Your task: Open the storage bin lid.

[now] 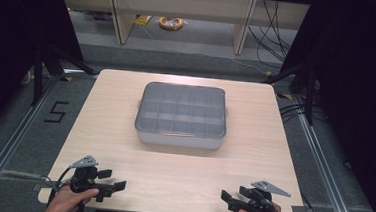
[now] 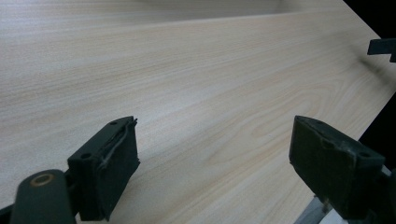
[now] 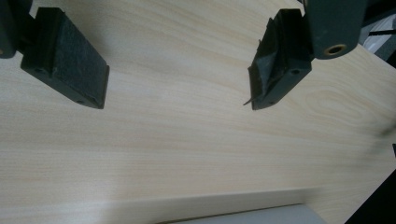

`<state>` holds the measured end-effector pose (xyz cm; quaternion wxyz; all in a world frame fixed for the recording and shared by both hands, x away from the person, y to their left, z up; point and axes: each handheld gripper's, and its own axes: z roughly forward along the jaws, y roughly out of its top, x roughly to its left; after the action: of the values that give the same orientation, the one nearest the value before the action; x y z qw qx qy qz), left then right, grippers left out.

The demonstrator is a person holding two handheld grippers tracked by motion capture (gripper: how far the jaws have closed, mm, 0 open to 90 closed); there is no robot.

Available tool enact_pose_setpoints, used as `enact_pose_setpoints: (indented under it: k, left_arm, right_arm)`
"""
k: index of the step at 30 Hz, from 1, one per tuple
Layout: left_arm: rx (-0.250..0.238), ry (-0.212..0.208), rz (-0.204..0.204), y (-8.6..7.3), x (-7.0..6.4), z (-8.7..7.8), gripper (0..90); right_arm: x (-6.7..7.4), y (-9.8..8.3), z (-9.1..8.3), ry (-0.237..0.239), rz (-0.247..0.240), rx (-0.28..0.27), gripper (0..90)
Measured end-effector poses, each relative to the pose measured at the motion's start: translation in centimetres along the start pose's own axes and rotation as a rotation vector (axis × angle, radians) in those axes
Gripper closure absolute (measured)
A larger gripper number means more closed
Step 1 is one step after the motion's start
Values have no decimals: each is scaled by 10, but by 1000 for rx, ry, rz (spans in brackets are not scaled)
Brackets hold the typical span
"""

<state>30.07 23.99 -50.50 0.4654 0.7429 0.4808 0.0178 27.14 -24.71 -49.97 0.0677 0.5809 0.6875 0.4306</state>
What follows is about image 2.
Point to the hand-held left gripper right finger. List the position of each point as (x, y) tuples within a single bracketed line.
[(330, 165)]

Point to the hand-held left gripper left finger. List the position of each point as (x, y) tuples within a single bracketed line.
[(102, 168)]

